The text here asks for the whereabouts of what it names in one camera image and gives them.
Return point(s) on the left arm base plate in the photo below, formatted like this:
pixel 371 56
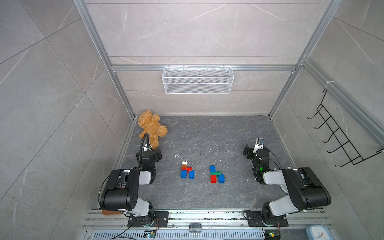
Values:
pixel 152 220

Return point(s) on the black wall hook rack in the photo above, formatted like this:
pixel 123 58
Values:
pixel 354 157

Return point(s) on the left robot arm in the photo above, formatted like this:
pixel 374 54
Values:
pixel 120 190

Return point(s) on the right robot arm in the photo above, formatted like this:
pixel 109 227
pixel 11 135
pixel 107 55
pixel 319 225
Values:
pixel 303 188

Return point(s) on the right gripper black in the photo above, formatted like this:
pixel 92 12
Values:
pixel 251 152

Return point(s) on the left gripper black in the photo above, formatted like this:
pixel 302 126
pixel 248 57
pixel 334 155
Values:
pixel 157 155

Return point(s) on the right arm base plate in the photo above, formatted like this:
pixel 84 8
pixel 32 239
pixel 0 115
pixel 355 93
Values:
pixel 259 219

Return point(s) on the brown teddy bear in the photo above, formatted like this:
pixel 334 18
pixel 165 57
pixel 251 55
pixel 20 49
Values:
pixel 151 126

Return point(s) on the aluminium front rail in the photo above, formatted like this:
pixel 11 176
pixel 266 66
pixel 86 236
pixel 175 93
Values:
pixel 200 225

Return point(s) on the white wire mesh basket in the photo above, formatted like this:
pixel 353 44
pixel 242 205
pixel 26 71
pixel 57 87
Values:
pixel 197 80

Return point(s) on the blue-rimmed clock on rail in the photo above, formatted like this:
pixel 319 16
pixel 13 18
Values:
pixel 318 232

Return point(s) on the blue lego brick bottom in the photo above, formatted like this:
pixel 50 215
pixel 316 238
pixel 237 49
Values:
pixel 191 174

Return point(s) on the red square lego brick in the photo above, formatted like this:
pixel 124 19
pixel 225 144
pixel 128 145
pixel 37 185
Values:
pixel 213 179

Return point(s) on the brown block at left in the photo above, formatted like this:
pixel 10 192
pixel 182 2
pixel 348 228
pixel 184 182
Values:
pixel 107 213

